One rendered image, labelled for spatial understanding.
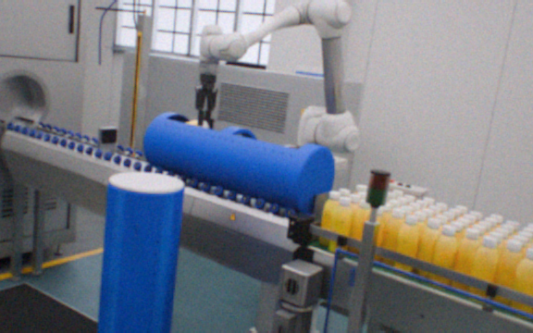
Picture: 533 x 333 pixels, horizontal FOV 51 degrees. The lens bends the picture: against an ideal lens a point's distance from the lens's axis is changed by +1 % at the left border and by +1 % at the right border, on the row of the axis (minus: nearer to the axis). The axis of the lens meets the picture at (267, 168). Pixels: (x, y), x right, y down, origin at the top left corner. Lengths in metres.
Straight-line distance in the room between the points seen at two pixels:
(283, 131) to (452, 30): 1.72
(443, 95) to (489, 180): 0.80
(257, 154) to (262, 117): 2.03
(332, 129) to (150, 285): 1.18
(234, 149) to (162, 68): 2.72
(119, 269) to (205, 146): 0.63
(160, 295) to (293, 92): 2.30
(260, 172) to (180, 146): 0.45
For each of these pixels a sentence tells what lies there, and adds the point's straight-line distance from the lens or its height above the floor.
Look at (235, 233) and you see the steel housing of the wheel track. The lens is 2.32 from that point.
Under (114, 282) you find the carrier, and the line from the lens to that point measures 2.17.
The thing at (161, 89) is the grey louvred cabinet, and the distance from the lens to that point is 4.93.
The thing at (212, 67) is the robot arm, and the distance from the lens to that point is 2.49.
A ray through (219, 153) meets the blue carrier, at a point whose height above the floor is 1.13.
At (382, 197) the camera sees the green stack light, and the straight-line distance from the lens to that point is 1.67.
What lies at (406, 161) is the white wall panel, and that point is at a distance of 5.08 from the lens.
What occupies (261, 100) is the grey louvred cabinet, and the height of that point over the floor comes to 1.23.
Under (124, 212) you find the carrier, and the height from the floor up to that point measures 0.94.
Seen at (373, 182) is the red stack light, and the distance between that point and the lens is 1.66.
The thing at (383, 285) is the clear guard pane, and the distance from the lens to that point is 1.85.
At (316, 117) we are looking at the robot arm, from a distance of 2.90.
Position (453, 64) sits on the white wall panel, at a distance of 4.95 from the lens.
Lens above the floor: 1.55
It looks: 11 degrees down
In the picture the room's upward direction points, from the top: 7 degrees clockwise
